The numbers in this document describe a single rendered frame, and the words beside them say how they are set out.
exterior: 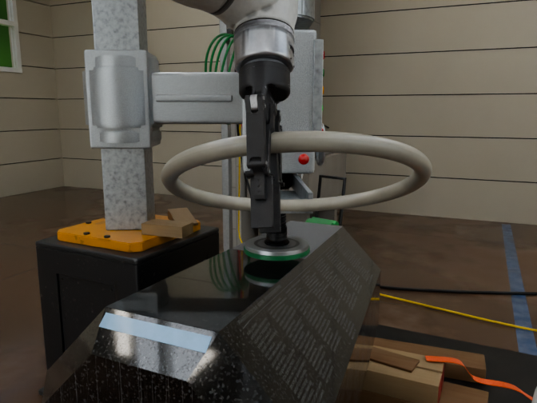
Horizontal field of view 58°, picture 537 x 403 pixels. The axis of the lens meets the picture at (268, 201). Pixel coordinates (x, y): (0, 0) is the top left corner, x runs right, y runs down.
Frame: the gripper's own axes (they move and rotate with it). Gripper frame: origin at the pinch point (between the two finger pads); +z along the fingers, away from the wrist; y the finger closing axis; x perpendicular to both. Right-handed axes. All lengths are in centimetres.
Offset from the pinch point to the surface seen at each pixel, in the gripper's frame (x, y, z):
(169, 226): 72, 125, -20
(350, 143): -11.8, 1.7, -8.7
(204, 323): 26, 46, 17
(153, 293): 46, 59, 10
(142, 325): 42, 46, 18
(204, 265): 41, 84, 1
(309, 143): -6.4, -0.4, -8.5
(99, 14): 93, 97, -105
